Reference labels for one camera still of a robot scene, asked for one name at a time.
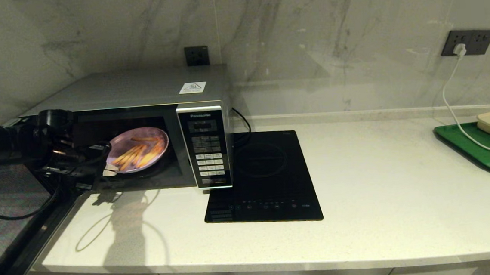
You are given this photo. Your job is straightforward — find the wide dark wall socket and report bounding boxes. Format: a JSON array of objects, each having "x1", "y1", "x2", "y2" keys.
[{"x1": 440, "y1": 28, "x2": 490, "y2": 58}]

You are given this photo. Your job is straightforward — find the purple round plate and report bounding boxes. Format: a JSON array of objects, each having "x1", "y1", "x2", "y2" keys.
[{"x1": 103, "y1": 126, "x2": 171, "y2": 175}]

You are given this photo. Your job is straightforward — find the orange french fries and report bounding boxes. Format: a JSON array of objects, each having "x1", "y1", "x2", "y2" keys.
[{"x1": 96, "y1": 130, "x2": 178, "y2": 183}]

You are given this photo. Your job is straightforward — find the white sticker with triangle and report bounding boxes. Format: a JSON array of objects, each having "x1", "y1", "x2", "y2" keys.
[{"x1": 179, "y1": 81, "x2": 208, "y2": 95}]

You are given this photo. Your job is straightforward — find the small dark wall socket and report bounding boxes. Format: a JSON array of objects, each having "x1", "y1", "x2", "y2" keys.
[{"x1": 184, "y1": 46, "x2": 210, "y2": 68}]

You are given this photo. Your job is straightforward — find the microwave door with dark window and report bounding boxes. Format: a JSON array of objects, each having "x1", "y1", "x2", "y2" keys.
[{"x1": 0, "y1": 158, "x2": 89, "y2": 275}]

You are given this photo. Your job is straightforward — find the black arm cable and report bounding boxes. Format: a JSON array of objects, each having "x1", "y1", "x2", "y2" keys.
[{"x1": 0, "y1": 103, "x2": 117, "y2": 222}]

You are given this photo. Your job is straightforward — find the white power cable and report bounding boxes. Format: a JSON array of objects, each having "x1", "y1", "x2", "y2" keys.
[{"x1": 439, "y1": 51, "x2": 490, "y2": 163}]

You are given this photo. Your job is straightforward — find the black induction cooktop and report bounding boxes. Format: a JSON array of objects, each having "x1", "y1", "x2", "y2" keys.
[{"x1": 199, "y1": 128, "x2": 324, "y2": 229}]

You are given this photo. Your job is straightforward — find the silver Panasonic microwave oven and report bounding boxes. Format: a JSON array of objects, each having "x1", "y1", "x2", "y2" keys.
[{"x1": 8, "y1": 64, "x2": 237, "y2": 202}]

